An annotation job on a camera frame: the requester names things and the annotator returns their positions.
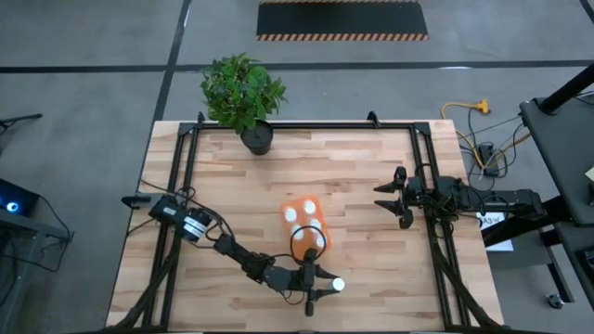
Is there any small green leafy tree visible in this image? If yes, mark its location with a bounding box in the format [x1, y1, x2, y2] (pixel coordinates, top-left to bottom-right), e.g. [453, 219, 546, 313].
[199, 52, 289, 135]

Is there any black power strip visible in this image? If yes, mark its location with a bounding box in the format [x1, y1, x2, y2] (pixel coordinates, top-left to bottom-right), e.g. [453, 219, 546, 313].
[477, 142, 501, 178]

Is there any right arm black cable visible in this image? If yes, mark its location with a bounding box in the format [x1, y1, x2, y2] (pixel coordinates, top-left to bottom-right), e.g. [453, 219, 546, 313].
[414, 161, 465, 224]

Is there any black computer with blue light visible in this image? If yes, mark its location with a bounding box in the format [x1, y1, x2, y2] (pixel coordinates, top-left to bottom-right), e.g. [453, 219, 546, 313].
[0, 178, 41, 217]

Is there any white paper label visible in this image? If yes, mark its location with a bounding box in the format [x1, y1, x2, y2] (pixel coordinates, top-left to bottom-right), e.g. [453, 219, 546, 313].
[475, 211, 515, 252]

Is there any black tripod leg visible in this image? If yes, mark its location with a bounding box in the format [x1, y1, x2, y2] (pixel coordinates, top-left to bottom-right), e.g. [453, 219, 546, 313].
[0, 112, 44, 134]

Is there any yellow extension cord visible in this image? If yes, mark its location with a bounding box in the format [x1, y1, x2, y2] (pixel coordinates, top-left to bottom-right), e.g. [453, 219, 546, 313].
[440, 98, 533, 171]

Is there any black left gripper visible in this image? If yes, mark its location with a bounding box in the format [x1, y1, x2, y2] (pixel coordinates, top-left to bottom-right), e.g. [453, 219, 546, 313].
[296, 249, 341, 317]

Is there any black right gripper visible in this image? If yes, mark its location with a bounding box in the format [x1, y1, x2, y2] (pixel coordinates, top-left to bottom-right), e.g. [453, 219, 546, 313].
[373, 165, 424, 231]

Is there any orange translucent plastic basket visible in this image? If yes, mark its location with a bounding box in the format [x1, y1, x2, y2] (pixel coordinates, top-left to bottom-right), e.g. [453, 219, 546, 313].
[279, 194, 331, 262]

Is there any black aluminium rig frame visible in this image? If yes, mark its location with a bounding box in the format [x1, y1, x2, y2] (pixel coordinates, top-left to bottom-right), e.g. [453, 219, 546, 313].
[105, 110, 505, 334]

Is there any black clamp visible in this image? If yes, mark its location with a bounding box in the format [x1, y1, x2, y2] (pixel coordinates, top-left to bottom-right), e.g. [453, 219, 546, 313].
[120, 193, 155, 210]

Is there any left gripper black cable loop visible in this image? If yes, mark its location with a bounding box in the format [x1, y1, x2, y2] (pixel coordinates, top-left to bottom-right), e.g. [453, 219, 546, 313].
[289, 225, 327, 263]

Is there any thick black post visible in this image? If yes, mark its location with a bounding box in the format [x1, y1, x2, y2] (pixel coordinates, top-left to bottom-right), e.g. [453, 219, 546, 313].
[537, 62, 594, 115]

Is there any black cart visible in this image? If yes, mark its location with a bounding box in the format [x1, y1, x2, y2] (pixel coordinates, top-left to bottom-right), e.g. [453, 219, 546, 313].
[518, 95, 594, 228]

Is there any black mat with hazard stripes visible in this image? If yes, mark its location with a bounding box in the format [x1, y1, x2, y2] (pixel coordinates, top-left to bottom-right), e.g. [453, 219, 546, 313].
[255, 0, 431, 43]

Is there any black plant pot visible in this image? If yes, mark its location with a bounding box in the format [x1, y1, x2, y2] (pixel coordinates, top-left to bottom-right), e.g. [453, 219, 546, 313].
[239, 119, 275, 157]

